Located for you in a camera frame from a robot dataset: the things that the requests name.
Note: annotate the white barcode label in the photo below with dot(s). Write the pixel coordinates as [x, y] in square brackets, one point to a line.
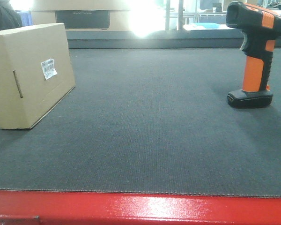
[48, 68]

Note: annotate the brown cardboard package box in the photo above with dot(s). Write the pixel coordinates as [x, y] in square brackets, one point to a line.
[25, 96]

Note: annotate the red metal conveyor table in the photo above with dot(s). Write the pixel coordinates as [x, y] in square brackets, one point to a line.
[85, 208]

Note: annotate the blue sheet on far table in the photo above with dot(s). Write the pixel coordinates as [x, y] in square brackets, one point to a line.
[205, 25]

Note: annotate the dark grey conveyor belt mat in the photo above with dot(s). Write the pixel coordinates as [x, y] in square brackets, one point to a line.
[151, 121]

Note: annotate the orange black barcode scanner gun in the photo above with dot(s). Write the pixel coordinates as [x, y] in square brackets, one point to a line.
[260, 27]

